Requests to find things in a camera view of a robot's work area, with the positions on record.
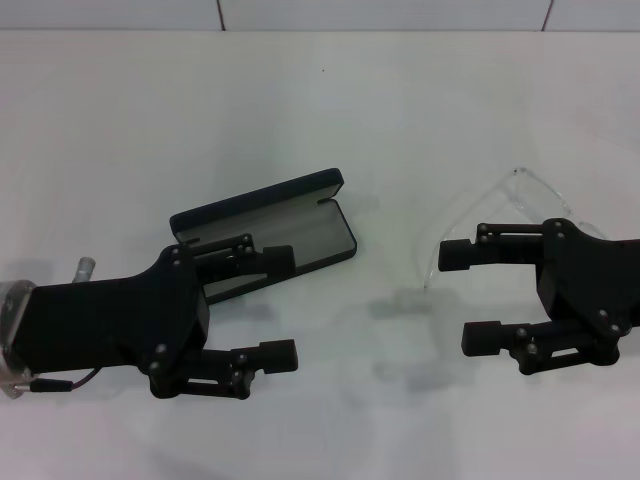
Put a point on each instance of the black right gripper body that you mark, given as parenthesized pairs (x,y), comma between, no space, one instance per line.
(590,280)

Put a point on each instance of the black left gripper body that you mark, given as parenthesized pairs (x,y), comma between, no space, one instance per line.
(110,320)

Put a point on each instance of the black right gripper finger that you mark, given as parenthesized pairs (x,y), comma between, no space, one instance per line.
(455,256)
(480,339)

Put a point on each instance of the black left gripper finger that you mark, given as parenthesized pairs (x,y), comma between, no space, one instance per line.
(277,260)
(279,356)

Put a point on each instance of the black glasses case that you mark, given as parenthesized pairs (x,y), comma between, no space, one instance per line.
(310,230)

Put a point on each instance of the clear white glasses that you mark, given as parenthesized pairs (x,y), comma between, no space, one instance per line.
(530,192)

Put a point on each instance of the silver metal connector stub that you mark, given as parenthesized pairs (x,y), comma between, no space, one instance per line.
(86,267)

